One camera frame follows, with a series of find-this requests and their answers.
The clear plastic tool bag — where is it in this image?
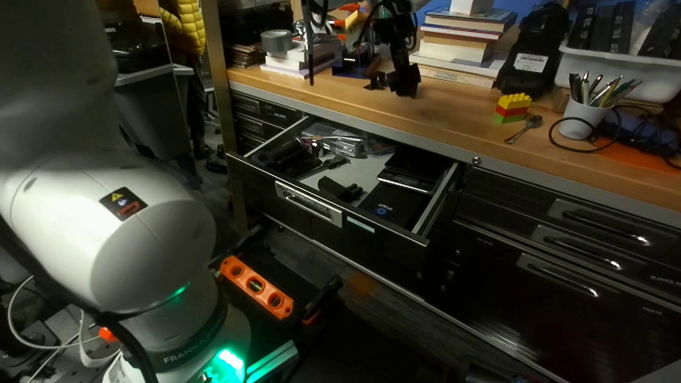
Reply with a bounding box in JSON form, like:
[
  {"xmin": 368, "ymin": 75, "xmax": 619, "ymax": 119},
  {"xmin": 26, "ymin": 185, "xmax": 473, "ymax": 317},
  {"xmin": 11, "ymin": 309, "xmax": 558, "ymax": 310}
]
[{"xmin": 296, "ymin": 119, "xmax": 370, "ymax": 161}]

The white pen cup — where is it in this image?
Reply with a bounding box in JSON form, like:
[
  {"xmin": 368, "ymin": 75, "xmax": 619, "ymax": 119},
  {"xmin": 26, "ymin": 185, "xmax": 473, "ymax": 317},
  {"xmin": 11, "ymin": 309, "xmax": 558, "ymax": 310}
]
[{"xmin": 558, "ymin": 96, "xmax": 613, "ymax": 143}]

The black looped cable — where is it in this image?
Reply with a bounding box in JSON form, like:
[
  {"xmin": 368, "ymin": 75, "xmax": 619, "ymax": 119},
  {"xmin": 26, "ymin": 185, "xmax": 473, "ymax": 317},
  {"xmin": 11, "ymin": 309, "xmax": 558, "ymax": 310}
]
[{"xmin": 546, "ymin": 112, "xmax": 619, "ymax": 156}]

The yellow puffer jacket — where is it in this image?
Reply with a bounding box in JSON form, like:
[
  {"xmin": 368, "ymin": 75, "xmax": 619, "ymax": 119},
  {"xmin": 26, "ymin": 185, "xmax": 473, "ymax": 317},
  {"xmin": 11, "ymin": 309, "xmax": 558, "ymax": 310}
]
[{"xmin": 154, "ymin": 0, "xmax": 209, "ymax": 55}]

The black tablet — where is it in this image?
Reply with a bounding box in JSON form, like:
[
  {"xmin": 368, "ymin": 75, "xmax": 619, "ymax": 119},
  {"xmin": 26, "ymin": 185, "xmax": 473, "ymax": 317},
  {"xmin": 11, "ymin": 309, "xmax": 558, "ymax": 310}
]
[{"xmin": 378, "ymin": 144, "xmax": 454, "ymax": 193}]

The small white box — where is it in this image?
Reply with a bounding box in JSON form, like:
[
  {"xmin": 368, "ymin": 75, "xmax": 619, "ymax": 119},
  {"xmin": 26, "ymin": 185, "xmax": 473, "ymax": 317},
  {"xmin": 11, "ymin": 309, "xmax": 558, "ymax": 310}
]
[{"xmin": 448, "ymin": 0, "xmax": 496, "ymax": 19}]

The black orange clamp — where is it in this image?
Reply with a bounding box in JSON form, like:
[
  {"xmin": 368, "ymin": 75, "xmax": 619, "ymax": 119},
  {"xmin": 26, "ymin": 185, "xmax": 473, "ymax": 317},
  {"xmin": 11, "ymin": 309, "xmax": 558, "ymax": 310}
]
[{"xmin": 299, "ymin": 274, "xmax": 344, "ymax": 330}]

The orange hex keys blue stand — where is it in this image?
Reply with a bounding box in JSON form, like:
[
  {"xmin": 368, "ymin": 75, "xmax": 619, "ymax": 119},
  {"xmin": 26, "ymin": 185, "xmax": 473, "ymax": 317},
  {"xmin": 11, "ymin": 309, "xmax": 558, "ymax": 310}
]
[{"xmin": 325, "ymin": 0, "xmax": 378, "ymax": 78}]

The black rounded flat object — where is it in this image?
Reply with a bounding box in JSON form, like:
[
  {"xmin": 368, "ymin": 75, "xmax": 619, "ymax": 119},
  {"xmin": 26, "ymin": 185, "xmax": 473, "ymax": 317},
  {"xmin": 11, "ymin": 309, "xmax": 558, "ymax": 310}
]
[{"xmin": 317, "ymin": 177, "xmax": 365, "ymax": 207}]

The white plastic bin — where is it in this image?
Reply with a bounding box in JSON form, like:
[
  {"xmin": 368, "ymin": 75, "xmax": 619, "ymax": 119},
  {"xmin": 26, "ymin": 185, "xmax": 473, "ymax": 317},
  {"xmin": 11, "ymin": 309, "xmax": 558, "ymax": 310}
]
[{"xmin": 552, "ymin": 40, "xmax": 681, "ymax": 103}]

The yellow red green lego stack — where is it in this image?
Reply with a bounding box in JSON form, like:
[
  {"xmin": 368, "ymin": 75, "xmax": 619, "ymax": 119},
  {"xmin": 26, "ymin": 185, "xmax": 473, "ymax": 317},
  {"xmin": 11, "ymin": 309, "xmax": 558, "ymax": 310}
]
[{"xmin": 492, "ymin": 91, "xmax": 534, "ymax": 126}]

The black tool cabinet drawer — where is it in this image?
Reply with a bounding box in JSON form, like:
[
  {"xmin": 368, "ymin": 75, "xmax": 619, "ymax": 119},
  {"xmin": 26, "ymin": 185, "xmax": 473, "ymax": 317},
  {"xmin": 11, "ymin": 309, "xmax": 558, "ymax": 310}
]
[{"xmin": 222, "ymin": 112, "xmax": 463, "ymax": 290}]

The stack of books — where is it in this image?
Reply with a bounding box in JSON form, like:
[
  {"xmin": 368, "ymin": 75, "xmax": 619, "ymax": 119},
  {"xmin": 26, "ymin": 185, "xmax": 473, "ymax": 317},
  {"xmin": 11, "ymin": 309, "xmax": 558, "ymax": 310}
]
[{"xmin": 405, "ymin": 9, "xmax": 519, "ymax": 82}]

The white base cable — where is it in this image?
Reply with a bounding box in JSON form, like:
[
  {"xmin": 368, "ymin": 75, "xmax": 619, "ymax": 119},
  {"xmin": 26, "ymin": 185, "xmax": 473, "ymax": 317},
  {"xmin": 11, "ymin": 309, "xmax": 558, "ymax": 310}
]
[{"xmin": 3, "ymin": 279, "xmax": 108, "ymax": 371}]

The dark folder stack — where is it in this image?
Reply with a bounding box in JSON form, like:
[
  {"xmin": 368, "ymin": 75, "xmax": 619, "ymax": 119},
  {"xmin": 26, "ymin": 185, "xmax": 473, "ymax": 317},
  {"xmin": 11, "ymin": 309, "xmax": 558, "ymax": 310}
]
[{"xmin": 230, "ymin": 43, "xmax": 266, "ymax": 70}]

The dark blue flashlight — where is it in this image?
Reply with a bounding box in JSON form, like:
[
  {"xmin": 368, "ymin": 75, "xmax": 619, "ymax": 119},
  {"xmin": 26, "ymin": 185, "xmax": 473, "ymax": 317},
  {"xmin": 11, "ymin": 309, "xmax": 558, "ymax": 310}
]
[{"xmin": 262, "ymin": 136, "xmax": 321, "ymax": 177}]

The small black clip block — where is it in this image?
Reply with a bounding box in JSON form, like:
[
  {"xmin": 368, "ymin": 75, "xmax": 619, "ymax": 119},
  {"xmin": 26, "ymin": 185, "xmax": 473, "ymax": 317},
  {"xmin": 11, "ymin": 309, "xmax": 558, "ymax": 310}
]
[{"xmin": 364, "ymin": 70, "xmax": 391, "ymax": 91}]

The black base cable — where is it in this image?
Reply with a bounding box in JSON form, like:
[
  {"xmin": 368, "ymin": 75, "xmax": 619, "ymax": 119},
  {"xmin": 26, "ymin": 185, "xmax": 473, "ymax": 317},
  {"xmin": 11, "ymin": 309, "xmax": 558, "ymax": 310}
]
[{"xmin": 97, "ymin": 317, "xmax": 168, "ymax": 383}]

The grey trash bin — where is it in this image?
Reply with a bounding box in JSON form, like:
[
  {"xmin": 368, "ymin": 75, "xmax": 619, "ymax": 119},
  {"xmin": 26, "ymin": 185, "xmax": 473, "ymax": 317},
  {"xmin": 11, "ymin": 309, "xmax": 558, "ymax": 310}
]
[{"xmin": 113, "ymin": 62, "xmax": 197, "ymax": 161}]

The black rectangular bracket block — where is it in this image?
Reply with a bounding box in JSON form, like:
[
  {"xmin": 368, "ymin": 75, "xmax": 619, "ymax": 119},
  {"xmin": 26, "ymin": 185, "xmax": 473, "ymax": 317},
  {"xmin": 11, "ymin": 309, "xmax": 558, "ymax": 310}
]
[{"xmin": 386, "ymin": 65, "xmax": 426, "ymax": 97}]

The black box blue logo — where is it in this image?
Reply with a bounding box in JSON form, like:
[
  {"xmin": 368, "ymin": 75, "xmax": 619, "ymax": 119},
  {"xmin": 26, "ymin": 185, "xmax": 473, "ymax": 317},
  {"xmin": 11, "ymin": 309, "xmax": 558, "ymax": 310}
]
[{"xmin": 358, "ymin": 178, "xmax": 427, "ymax": 229}]

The small black key tool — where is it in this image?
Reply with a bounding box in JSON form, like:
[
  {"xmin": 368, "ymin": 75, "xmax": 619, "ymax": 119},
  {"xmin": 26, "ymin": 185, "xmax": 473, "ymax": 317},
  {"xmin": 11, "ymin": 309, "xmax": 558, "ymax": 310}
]
[{"xmin": 504, "ymin": 112, "xmax": 545, "ymax": 147}]

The wooden post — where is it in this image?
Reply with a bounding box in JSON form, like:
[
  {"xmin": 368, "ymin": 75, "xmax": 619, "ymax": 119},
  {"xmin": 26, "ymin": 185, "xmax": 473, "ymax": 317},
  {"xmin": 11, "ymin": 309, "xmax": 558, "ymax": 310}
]
[{"xmin": 199, "ymin": 0, "xmax": 250, "ymax": 235}]

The black pouch white label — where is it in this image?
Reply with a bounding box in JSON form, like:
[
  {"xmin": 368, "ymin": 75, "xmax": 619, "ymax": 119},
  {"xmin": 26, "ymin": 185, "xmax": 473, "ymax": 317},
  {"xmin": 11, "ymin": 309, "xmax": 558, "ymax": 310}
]
[{"xmin": 493, "ymin": 2, "xmax": 570, "ymax": 99}]

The white foam board stack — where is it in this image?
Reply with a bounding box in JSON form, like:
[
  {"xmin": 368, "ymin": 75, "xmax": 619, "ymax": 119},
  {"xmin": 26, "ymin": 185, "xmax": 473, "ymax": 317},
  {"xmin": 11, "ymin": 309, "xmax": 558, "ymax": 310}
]
[{"xmin": 257, "ymin": 40, "xmax": 335, "ymax": 80}]

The dark cable bundle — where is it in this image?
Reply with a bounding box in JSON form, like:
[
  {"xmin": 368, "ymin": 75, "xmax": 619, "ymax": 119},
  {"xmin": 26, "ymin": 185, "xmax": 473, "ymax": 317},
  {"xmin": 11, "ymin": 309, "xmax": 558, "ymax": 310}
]
[{"xmin": 601, "ymin": 103, "xmax": 681, "ymax": 173}]

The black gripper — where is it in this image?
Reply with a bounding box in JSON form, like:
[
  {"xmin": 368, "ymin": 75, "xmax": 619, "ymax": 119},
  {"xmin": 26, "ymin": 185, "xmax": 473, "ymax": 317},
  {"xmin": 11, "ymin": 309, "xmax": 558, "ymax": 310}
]
[{"xmin": 368, "ymin": 0, "xmax": 424, "ymax": 91}]

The orange spirit level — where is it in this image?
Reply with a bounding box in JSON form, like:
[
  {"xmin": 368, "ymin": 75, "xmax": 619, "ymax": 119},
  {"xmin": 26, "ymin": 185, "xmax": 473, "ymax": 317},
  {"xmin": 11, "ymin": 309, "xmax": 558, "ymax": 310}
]
[{"xmin": 217, "ymin": 252, "xmax": 296, "ymax": 321}]

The black tool cabinet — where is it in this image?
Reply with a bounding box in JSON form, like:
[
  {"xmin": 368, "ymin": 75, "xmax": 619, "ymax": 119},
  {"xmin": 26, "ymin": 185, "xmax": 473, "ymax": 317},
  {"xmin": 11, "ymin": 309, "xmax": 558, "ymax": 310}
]
[{"xmin": 226, "ymin": 80, "xmax": 681, "ymax": 383}]

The black drawer chrome handle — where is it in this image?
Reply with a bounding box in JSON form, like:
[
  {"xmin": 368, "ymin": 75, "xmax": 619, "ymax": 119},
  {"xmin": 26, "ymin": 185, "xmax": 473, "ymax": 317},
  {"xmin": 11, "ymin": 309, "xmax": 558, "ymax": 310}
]
[
  {"xmin": 463, "ymin": 166, "xmax": 681, "ymax": 268},
  {"xmin": 452, "ymin": 241, "xmax": 681, "ymax": 325},
  {"xmin": 454, "ymin": 210, "xmax": 681, "ymax": 293}
]

